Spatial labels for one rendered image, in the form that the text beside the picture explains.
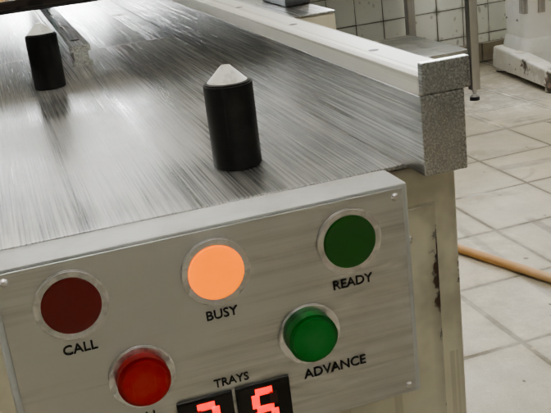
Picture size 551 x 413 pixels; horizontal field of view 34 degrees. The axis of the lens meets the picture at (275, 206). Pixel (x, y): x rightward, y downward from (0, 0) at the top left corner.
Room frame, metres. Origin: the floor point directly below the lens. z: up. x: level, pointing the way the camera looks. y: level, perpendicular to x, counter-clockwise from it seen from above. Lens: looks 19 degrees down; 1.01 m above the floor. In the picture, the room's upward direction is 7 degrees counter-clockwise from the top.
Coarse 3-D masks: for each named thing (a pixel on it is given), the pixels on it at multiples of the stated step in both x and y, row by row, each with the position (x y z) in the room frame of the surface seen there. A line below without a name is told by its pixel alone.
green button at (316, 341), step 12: (312, 312) 0.48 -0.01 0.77; (300, 324) 0.47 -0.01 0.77; (312, 324) 0.47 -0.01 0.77; (324, 324) 0.48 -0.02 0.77; (288, 336) 0.47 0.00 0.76; (300, 336) 0.47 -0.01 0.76; (312, 336) 0.47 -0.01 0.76; (324, 336) 0.47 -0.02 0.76; (336, 336) 0.48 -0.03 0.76; (300, 348) 0.47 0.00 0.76; (312, 348) 0.47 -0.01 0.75; (324, 348) 0.47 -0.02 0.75; (300, 360) 0.47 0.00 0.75; (312, 360) 0.47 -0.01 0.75
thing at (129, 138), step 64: (0, 64) 1.14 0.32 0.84; (64, 64) 1.08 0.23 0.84; (128, 64) 1.02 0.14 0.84; (192, 64) 0.97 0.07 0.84; (0, 128) 0.77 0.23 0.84; (64, 128) 0.74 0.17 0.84; (128, 128) 0.72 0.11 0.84; (192, 128) 0.69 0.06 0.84; (256, 128) 0.57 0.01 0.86; (320, 128) 0.64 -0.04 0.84; (0, 192) 0.58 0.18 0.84; (64, 192) 0.56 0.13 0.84; (128, 192) 0.55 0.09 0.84; (192, 192) 0.53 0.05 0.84; (256, 192) 0.52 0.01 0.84; (448, 192) 0.54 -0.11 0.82; (448, 256) 0.54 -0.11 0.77; (448, 320) 0.54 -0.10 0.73; (0, 384) 0.46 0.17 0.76; (448, 384) 0.54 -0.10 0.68
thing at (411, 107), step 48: (144, 0) 1.38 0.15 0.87; (192, 0) 1.05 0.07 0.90; (240, 48) 0.88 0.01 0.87; (288, 48) 0.73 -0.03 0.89; (336, 48) 0.62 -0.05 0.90; (384, 48) 0.60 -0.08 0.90; (288, 96) 0.75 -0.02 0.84; (336, 96) 0.64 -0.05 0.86; (384, 96) 0.55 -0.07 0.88; (432, 96) 0.51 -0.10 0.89; (384, 144) 0.56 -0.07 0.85; (432, 144) 0.51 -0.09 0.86
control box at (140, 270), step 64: (320, 192) 0.50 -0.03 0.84; (384, 192) 0.50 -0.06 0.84; (0, 256) 0.46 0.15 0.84; (64, 256) 0.45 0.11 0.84; (128, 256) 0.46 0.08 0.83; (192, 256) 0.46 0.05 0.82; (256, 256) 0.48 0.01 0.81; (320, 256) 0.48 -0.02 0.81; (384, 256) 0.50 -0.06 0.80; (0, 320) 0.44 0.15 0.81; (128, 320) 0.46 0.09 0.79; (192, 320) 0.46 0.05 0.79; (256, 320) 0.47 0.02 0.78; (384, 320) 0.50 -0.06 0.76; (64, 384) 0.44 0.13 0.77; (192, 384) 0.46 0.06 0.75; (256, 384) 0.47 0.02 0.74; (320, 384) 0.48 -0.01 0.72; (384, 384) 0.49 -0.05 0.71
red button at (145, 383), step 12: (132, 360) 0.45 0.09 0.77; (144, 360) 0.45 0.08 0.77; (156, 360) 0.45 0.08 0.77; (120, 372) 0.45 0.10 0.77; (132, 372) 0.44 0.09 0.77; (144, 372) 0.45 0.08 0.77; (156, 372) 0.45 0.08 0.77; (168, 372) 0.45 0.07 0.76; (120, 384) 0.44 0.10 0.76; (132, 384) 0.44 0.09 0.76; (144, 384) 0.45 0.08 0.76; (156, 384) 0.45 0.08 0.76; (168, 384) 0.45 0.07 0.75; (132, 396) 0.44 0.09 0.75; (144, 396) 0.45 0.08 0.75; (156, 396) 0.45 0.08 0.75
